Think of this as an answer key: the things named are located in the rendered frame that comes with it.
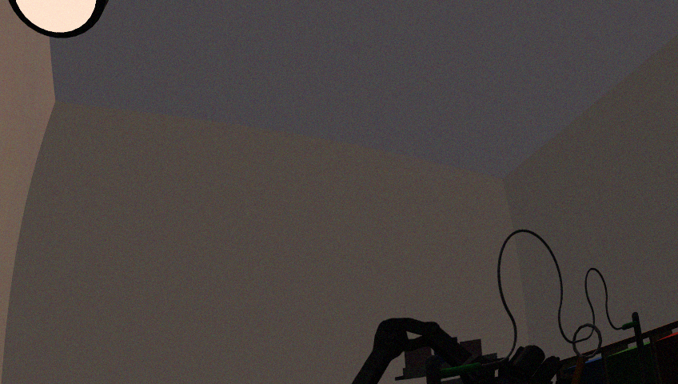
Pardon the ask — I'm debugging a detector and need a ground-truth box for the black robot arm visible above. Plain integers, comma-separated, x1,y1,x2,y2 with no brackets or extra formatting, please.
352,318,563,384

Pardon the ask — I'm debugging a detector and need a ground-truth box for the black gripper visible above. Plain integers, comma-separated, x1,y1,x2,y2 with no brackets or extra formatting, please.
518,373,573,384

